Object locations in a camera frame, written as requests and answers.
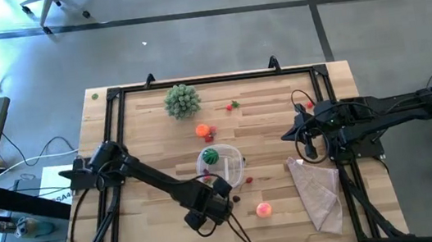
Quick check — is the white floor cable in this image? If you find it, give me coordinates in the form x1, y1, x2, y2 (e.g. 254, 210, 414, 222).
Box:
0, 148, 83, 184

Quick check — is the white paper label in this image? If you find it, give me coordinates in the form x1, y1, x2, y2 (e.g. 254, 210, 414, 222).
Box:
35, 162, 79, 209

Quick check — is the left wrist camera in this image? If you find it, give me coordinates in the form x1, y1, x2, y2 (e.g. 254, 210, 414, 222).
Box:
183, 208, 209, 233

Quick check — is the beige folded cloth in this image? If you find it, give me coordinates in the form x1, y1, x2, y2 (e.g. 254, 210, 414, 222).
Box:
286, 150, 347, 241

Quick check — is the black aluminium table frame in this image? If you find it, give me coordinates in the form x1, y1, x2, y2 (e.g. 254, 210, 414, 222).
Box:
42, 53, 411, 242

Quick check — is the clear plastic tupperware container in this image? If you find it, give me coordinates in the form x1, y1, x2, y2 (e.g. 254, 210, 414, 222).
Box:
193, 141, 249, 194

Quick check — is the orange toy tangerine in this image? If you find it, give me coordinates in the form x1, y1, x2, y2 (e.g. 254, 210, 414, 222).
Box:
194, 122, 212, 139

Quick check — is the red toy cherry with stem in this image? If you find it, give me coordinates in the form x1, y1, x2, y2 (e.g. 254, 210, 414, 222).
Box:
238, 176, 256, 191

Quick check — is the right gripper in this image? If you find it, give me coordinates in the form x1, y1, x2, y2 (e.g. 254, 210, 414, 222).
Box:
277, 102, 331, 148

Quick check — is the small toy strawberry with leaf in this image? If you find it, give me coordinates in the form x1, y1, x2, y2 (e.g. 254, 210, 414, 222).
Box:
225, 99, 241, 113

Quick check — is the black frame bracket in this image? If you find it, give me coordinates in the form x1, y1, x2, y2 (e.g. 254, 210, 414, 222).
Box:
143, 72, 157, 90
266, 54, 282, 74

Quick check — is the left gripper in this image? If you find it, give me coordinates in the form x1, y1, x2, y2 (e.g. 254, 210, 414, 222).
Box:
189, 174, 253, 242

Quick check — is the toy watermelon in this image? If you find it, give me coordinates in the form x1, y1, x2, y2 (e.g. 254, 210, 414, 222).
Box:
201, 146, 221, 167

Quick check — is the teal bottle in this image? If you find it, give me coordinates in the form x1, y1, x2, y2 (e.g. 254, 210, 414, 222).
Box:
12, 213, 57, 241

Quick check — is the pink-orange toy peach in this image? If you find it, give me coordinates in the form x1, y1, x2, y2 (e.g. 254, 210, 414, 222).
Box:
254, 200, 274, 221

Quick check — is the black desk beam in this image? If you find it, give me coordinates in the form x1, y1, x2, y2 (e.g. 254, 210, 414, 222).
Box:
0, 176, 75, 230

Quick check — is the green spiky artificial plant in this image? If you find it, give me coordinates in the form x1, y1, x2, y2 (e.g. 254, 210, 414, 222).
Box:
161, 81, 204, 123

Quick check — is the office chair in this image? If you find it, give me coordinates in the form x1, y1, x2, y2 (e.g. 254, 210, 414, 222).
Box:
18, 0, 98, 38

